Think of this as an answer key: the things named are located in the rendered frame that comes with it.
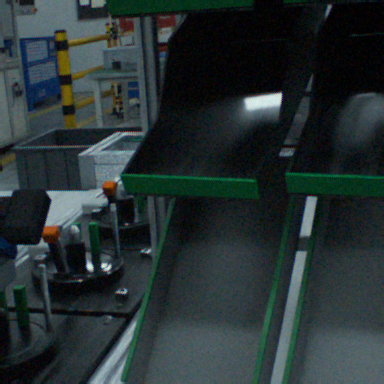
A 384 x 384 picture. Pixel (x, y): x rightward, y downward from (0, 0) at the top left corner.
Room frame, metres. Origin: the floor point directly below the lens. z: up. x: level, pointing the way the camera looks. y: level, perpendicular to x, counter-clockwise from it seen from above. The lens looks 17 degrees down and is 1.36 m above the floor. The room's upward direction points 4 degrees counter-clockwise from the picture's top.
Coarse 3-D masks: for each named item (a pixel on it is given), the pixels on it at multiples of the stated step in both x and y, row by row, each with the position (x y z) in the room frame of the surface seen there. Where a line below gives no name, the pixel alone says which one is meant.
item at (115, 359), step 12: (120, 180) 1.65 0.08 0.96; (96, 192) 1.56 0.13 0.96; (72, 216) 1.39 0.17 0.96; (24, 252) 1.18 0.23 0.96; (132, 324) 0.85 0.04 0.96; (120, 336) 0.82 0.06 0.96; (120, 348) 0.79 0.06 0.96; (108, 360) 0.76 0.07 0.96; (120, 360) 0.77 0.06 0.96; (96, 372) 0.73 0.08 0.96; (108, 372) 0.73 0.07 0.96; (120, 372) 0.73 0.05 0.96
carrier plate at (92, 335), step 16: (64, 320) 0.86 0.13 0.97; (80, 320) 0.86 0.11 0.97; (96, 320) 0.85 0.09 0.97; (112, 320) 0.85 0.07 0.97; (64, 336) 0.81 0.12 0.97; (80, 336) 0.81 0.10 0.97; (96, 336) 0.81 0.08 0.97; (112, 336) 0.81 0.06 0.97; (64, 352) 0.77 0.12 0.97; (80, 352) 0.77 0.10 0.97; (96, 352) 0.76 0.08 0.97; (48, 368) 0.73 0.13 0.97; (64, 368) 0.73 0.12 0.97; (80, 368) 0.73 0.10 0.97; (96, 368) 0.75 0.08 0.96
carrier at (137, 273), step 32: (96, 224) 1.06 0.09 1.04; (32, 256) 1.12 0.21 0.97; (64, 256) 1.06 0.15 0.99; (96, 256) 1.05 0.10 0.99; (128, 256) 1.09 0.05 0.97; (32, 288) 0.98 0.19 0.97; (64, 288) 0.95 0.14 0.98; (96, 288) 0.96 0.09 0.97; (128, 288) 0.95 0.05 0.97; (128, 320) 0.87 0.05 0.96
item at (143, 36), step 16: (176, 16) 0.91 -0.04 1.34; (144, 32) 0.75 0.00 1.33; (144, 48) 0.75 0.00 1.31; (144, 64) 0.75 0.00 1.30; (144, 80) 0.75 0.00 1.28; (160, 80) 0.76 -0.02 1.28; (144, 96) 0.75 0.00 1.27; (144, 112) 0.75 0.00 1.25; (144, 128) 0.75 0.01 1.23; (160, 208) 0.74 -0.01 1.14; (160, 224) 0.75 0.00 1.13
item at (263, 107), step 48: (192, 48) 0.80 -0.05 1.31; (240, 48) 0.85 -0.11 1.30; (288, 48) 0.69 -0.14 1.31; (192, 96) 0.78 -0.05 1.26; (240, 96) 0.75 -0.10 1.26; (288, 96) 0.68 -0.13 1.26; (144, 144) 0.68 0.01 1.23; (192, 144) 0.69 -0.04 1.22; (240, 144) 0.67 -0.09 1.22; (144, 192) 0.64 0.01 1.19; (192, 192) 0.62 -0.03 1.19; (240, 192) 0.60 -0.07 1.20
